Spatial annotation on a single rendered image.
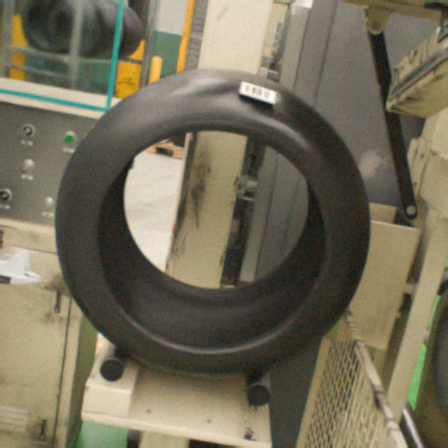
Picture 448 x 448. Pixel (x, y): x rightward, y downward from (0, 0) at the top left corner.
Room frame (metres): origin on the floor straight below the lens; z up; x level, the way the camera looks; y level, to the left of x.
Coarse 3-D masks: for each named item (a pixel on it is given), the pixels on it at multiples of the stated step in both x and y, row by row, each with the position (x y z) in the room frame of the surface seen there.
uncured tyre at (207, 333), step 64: (128, 128) 1.06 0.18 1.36; (192, 128) 1.06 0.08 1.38; (256, 128) 1.07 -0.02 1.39; (320, 128) 1.10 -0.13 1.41; (64, 192) 1.09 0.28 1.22; (320, 192) 1.07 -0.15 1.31; (64, 256) 1.08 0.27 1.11; (128, 256) 1.33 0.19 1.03; (320, 256) 1.34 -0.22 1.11; (128, 320) 1.06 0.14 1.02; (192, 320) 1.32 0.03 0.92; (256, 320) 1.31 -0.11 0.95; (320, 320) 1.08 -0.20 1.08
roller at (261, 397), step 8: (248, 376) 1.13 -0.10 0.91; (256, 376) 1.12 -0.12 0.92; (264, 376) 1.12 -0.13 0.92; (248, 384) 1.10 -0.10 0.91; (256, 384) 1.09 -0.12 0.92; (264, 384) 1.09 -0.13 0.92; (248, 392) 1.08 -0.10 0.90; (256, 392) 1.08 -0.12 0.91; (264, 392) 1.08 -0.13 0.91; (256, 400) 1.08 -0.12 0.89; (264, 400) 1.08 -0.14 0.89
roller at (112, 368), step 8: (112, 344) 1.14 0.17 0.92; (112, 352) 1.11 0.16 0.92; (120, 352) 1.11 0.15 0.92; (104, 360) 1.08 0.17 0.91; (112, 360) 1.08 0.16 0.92; (120, 360) 1.09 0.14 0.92; (104, 368) 1.07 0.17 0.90; (112, 368) 1.07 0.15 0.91; (120, 368) 1.07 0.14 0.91; (104, 376) 1.07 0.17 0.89; (112, 376) 1.07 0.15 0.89; (120, 376) 1.07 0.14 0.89
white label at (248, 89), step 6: (246, 84) 1.10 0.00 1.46; (252, 84) 1.10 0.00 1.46; (240, 90) 1.07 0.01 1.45; (246, 90) 1.08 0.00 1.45; (252, 90) 1.08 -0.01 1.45; (258, 90) 1.09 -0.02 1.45; (264, 90) 1.10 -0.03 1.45; (270, 90) 1.10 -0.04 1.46; (252, 96) 1.07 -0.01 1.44; (258, 96) 1.07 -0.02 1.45; (264, 96) 1.08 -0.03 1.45; (270, 96) 1.08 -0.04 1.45
